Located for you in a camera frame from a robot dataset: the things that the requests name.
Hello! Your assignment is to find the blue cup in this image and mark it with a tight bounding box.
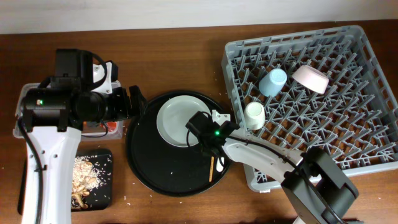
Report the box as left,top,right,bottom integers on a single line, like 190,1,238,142
259,68,287,97

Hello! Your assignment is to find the food scraps and rice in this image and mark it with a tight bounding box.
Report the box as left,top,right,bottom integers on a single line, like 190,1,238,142
71,156,108,211

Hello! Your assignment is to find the red snack wrapper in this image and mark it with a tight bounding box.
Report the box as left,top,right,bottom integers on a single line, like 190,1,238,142
106,122,118,132

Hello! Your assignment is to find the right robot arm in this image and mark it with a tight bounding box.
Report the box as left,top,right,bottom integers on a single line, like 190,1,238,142
191,121,359,223

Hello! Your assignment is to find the round black serving tray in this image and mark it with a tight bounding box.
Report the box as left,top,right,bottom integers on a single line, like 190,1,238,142
126,90,231,197

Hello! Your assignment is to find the clear plastic bin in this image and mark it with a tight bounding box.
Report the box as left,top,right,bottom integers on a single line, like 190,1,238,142
12,80,125,141

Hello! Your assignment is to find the grey dishwasher rack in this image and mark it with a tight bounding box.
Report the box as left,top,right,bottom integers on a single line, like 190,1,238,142
221,26,397,176

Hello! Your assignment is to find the pink bowl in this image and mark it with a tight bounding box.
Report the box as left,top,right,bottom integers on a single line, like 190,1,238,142
292,65,329,94

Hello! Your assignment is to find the light grey plate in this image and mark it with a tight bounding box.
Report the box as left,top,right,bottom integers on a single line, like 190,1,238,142
156,95,210,147

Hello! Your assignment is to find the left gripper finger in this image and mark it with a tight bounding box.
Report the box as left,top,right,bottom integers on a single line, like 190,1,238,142
129,85,147,105
132,99,147,116

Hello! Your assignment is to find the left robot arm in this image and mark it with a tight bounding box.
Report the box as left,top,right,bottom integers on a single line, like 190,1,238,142
17,49,145,223

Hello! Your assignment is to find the white cup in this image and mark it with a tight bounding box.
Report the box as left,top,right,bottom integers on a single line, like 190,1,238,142
244,102,266,130

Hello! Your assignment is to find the white plastic fork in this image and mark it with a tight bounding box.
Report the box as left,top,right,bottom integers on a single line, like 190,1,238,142
216,157,224,172

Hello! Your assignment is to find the black rectangular tray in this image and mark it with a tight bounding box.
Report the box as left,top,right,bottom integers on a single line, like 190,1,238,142
17,148,114,216

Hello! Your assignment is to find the wooden chopstick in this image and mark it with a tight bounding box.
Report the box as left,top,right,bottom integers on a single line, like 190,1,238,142
208,156,215,182

